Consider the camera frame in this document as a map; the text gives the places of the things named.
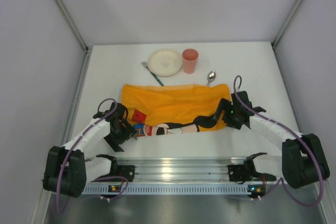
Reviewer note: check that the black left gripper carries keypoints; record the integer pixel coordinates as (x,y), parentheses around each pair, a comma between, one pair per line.
(115,141)

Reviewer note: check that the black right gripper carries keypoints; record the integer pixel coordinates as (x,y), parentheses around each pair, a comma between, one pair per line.
(223,106)

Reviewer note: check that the orange cartoon print cloth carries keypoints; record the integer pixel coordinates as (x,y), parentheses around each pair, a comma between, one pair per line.
(173,109)

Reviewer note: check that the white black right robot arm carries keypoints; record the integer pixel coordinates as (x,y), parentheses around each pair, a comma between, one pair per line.
(301,161)

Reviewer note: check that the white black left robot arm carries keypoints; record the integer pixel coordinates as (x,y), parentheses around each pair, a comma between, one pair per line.
(69,168)

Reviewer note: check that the pink plastic cup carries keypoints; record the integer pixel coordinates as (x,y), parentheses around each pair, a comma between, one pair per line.
(190,57)

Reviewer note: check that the cream round plate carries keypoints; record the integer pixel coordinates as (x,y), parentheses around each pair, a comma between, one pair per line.
(165,62)

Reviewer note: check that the spoon with teal handle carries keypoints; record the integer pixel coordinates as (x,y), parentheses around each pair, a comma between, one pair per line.
(211,77)

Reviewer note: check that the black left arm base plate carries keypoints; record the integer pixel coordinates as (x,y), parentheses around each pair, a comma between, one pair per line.
(126,171)

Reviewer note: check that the aluminium mounting rail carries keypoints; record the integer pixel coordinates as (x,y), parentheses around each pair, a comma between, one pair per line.
(178,170)

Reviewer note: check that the perforated grey cable duct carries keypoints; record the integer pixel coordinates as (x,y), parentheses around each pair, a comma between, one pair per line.
(172,189)

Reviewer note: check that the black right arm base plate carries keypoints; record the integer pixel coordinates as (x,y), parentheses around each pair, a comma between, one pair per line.
(238,174)

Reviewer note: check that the fork with teal handle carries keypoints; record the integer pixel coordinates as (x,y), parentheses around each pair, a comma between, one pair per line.
(145,65)

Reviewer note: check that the right aluminium frame post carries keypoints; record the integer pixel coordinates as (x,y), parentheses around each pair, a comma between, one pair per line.
(287,22)

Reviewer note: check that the aluminium frame post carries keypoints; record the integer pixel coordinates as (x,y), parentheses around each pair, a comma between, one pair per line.
(287,22)
(71,24)

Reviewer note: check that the left aluminium frame post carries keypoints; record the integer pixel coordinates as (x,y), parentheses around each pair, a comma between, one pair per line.
(71,24)

